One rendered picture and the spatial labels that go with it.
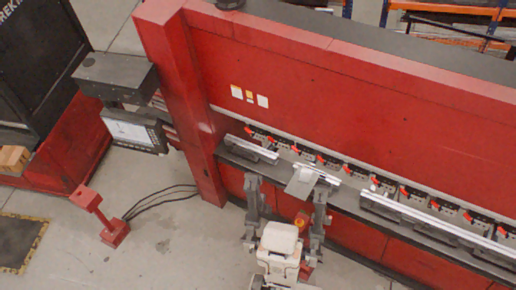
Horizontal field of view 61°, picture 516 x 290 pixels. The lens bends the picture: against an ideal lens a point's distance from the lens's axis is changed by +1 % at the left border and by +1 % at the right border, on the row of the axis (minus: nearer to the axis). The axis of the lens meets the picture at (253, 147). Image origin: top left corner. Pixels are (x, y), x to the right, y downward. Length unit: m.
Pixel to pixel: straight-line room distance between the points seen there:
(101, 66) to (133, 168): 2.06
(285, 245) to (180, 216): 1.94
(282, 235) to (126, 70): 1.48
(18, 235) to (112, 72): 2.54
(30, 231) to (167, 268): 1.53
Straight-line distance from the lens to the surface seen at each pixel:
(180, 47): 2.91
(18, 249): 5.03
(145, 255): 4.44
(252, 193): 2.69
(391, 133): 2.69
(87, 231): 4.79
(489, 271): 3.46
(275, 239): 2.78
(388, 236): 3.51
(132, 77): 2.98
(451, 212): 3.17
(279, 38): 2.51
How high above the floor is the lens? 3.89
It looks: 54 degrees down
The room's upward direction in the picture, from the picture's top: 9 degrees counter-clockwise
